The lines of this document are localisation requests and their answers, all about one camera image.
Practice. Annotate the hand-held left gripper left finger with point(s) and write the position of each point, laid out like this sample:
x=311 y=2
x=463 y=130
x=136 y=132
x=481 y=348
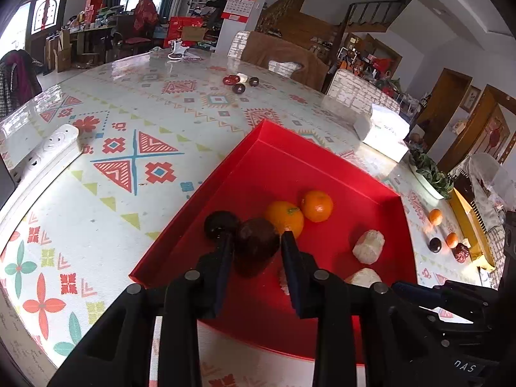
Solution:
x=219 y=286

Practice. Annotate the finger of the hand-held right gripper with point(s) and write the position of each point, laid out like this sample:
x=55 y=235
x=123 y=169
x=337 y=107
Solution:
x=463 y=294
x=415 y=293

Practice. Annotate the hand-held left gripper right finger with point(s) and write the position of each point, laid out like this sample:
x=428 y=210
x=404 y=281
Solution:
x=298 y=286

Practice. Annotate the long red date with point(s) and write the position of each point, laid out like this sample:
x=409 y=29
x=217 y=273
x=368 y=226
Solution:
x=256 y=242

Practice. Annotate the dark plum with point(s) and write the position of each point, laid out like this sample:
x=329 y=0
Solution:
x=217 y=221
x=435 y=244
x=254 y=82
x=238 y=88

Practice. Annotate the large orange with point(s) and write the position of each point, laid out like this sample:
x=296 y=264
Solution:
x=282 y=215

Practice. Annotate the medium orange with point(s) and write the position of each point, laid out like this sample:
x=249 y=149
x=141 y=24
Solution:
x=317 y=206

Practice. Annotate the red cardboard box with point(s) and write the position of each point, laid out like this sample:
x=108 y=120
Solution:
x=282 y=161

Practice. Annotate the dark wrinkled red date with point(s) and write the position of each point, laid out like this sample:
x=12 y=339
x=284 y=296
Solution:
x=460 y=253

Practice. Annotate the small orange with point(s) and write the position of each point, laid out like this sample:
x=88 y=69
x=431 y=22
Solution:
x=452 y=240
x=435 y=217

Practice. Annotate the gold cardboard box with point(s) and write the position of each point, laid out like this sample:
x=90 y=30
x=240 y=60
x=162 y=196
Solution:
x=469 y=225

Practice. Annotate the pale green oval plate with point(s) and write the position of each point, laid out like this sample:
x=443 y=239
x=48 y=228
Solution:
x=427 y=187

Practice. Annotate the spinach leaves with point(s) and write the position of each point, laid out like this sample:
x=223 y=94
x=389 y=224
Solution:
x=431 y=173

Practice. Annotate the wooden door with red decoration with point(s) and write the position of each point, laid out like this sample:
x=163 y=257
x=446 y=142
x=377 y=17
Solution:
x=483 y=129

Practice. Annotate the white tissue box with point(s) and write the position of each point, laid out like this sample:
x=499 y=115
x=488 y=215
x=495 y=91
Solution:
x=385 y=129

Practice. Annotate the patterned chair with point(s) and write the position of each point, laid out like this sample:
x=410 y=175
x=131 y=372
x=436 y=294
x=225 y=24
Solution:
x=237 y=44
x=358 y=90

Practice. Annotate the small red date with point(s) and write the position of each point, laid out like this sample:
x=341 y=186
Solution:
x=229 y=80

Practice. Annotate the white power strip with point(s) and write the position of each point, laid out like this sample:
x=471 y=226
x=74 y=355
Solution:
x=48 y=145

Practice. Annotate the brown jacket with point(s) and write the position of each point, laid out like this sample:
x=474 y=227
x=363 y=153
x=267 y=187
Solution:
x=282 y=50

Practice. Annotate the wooden staircase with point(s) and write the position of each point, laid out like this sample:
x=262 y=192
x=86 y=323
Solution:
x=342 y=16

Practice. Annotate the red cloth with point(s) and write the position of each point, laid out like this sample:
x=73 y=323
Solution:
x=146 y=13

